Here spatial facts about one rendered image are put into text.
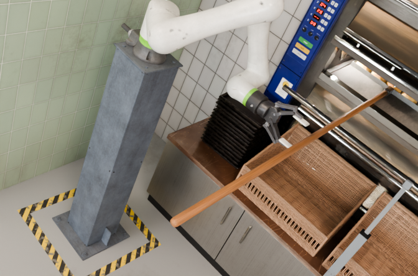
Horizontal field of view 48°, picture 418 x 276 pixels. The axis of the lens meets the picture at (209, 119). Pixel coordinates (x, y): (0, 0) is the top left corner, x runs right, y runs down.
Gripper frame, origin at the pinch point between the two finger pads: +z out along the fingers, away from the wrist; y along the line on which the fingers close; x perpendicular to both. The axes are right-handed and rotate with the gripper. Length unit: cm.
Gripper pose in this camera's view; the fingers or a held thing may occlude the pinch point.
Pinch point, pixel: (298, 135)
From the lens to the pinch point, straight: 199.6
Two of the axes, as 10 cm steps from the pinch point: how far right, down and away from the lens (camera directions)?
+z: 6.9, 6.1, -3.8
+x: -6.3, 2.6, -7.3
